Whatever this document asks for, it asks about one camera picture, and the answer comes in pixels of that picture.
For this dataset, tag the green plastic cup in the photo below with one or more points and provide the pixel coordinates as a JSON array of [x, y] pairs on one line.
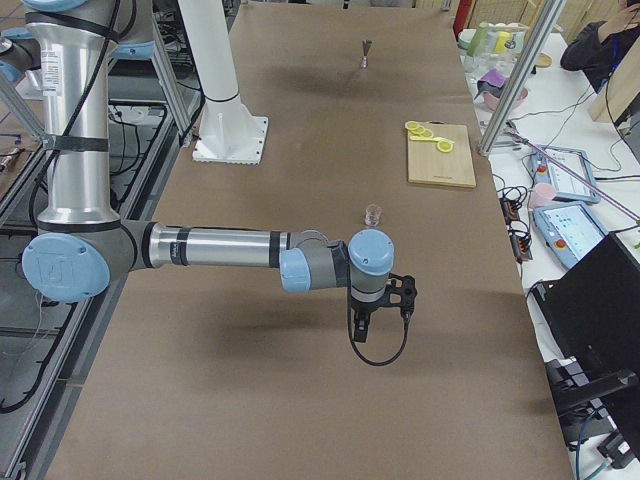
[[478, 37]]

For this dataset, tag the lemon slice far end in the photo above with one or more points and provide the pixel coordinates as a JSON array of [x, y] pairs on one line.
[[414, 126]]

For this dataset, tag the aluminium frame post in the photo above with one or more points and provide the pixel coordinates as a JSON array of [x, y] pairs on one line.
[[538, 34]]

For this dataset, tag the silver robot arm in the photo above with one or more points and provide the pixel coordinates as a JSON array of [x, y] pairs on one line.
[[83, 244]]

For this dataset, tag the seated person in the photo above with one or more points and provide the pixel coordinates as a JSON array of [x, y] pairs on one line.
[[601, 46]]

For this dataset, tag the long metal grabber stick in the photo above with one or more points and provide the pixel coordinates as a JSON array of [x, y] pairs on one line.
[[515, 135]]

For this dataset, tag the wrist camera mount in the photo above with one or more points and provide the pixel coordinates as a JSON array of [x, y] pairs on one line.
[[401, 292]]

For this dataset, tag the steel jigger shaker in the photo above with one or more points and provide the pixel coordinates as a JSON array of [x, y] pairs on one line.
[[366, 46]]

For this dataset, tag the yellow plastic knife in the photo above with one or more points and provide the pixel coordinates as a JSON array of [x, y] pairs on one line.
[[435, 139]]

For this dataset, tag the teach pendant far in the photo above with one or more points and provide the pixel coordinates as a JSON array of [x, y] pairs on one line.
[[567, 187]]

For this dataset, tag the teach pendant near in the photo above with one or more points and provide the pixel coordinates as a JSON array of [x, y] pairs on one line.
[[570, 230]]

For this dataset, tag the teach pendant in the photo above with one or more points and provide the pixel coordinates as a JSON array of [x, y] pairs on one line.
[[567, 187], [570, 230]]

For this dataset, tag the bamboo cutting board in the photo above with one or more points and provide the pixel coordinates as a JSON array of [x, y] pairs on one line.
[[427, 165]]

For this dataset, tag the pink small cup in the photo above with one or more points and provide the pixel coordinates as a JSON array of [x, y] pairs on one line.
[[541, 194]]

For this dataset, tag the purple cloth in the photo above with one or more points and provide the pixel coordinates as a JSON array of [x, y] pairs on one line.
[[493, 79]]

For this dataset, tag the white pedestal base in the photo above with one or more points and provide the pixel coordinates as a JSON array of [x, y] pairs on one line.
[[228, 132]]

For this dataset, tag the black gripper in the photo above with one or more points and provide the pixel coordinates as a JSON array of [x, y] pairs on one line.
[[363, 307]]

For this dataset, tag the lemon slice by knife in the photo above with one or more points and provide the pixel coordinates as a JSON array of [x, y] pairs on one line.
[[445, 146]]

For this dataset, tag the clear glass measuring cup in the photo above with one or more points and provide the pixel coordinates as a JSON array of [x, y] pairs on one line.
[[372, 215]]

